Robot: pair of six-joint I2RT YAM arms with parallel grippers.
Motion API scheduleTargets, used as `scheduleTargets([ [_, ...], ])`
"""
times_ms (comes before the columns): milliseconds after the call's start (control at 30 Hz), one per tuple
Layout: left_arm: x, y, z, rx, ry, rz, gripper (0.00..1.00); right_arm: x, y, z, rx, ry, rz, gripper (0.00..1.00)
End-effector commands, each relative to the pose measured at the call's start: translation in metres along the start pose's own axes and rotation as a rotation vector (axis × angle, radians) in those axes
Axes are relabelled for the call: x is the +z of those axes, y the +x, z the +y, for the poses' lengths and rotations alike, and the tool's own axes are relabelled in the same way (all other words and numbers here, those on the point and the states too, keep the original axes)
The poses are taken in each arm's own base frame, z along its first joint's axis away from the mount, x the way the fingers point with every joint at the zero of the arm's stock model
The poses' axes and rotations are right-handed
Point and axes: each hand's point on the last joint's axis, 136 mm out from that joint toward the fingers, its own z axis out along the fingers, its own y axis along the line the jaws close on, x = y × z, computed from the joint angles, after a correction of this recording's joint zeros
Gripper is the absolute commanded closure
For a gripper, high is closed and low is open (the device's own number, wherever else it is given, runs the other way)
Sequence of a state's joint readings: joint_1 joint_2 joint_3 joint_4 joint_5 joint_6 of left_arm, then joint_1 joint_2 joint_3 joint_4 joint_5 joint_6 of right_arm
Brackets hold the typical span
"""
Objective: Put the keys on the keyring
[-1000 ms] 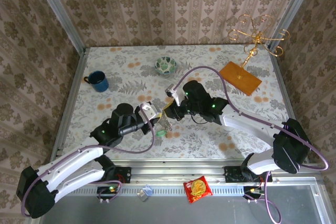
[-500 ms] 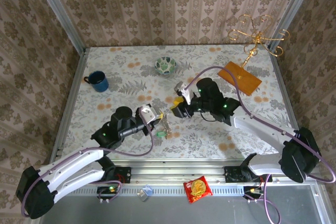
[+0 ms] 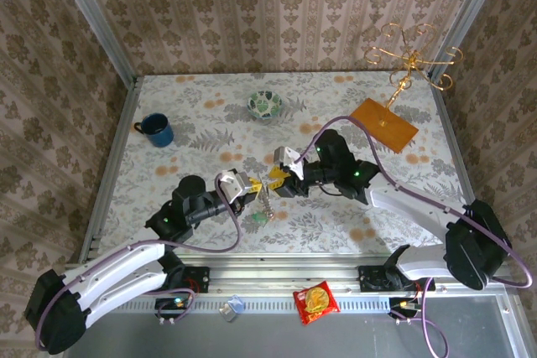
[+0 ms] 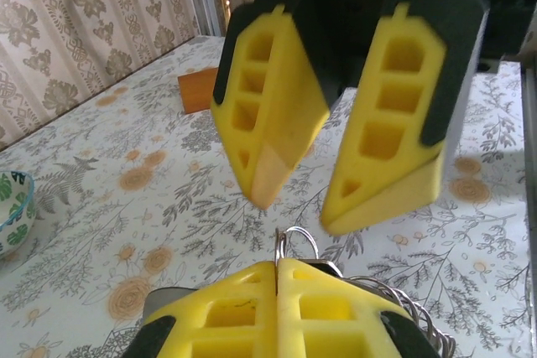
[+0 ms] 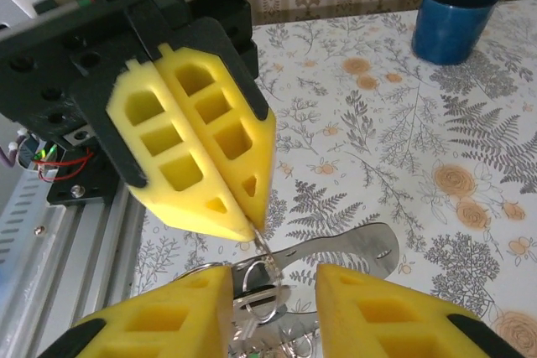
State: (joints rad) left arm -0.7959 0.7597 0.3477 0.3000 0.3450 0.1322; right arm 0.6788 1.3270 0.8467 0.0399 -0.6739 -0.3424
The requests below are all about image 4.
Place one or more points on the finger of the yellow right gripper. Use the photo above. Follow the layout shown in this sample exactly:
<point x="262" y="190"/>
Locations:
<point x="428" y="60"/>
<point x="285" y="102"/>

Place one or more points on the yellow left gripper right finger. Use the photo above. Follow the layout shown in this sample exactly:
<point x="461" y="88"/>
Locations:
<point x="327" y="291"/>

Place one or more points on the long aluminium base rail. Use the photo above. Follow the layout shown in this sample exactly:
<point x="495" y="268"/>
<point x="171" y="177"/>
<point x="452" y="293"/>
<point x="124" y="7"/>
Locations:
<point x="529" y="123"/>

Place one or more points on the green leaf print bowl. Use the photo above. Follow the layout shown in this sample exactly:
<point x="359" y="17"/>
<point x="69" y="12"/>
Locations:
<point x="12" y="207"/>

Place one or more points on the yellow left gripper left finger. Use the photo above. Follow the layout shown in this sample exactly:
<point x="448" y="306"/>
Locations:
<point x="251" y="291"/>

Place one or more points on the yellow-brown object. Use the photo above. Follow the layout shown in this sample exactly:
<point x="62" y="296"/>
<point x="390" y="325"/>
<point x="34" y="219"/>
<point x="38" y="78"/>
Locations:
<point x="415" y="312"/>

